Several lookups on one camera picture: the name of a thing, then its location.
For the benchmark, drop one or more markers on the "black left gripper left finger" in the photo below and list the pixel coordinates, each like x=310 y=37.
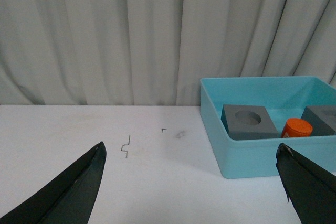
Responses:
x=69 y=197

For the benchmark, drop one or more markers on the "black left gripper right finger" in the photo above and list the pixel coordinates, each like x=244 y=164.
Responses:
x=309 y=187

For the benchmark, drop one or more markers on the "orange cylinder part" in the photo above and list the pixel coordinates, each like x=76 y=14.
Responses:
x=295 y=127

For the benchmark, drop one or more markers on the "gray cube with square hole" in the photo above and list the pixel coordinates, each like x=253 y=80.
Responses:
x=321 y=118

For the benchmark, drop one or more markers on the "gray cube with round hole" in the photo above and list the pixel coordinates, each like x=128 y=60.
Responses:
x=248 y=122

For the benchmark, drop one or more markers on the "light blue plastic box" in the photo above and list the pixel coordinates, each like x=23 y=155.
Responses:
x=283 y=98

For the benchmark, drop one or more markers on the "white curtain backdrop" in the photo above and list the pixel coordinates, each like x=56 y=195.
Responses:
x=155 y=52

